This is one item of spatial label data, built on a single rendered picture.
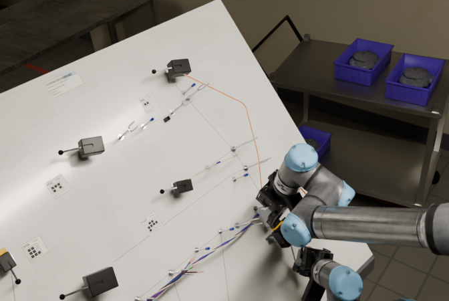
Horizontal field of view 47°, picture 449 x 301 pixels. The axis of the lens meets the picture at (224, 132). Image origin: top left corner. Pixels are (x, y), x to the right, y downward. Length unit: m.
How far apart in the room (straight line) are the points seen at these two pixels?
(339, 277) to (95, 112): 0.78
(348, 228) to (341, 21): 2.67
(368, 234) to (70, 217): 0.75
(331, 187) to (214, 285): 0.48
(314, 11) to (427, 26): 0.78
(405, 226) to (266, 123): 0.78
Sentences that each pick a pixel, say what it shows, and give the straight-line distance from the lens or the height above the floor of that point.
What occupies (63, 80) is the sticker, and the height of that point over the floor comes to 1.61.
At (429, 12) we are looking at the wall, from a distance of 3.42.
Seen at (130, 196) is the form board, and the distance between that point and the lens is 1.46.
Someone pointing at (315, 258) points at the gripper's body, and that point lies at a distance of 1.47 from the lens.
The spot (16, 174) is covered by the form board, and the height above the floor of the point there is 1.48.
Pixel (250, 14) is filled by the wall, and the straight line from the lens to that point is 4.06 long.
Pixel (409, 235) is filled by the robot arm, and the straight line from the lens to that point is 1.05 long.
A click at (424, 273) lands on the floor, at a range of 3.01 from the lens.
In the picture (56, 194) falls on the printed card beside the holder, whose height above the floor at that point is 1.41.
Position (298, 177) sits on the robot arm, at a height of 1.44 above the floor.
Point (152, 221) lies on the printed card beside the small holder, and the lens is 1.47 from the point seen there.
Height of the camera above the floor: 2.28
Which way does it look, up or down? 36 degrees down
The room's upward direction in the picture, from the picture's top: 6 degrees counter-clockwise
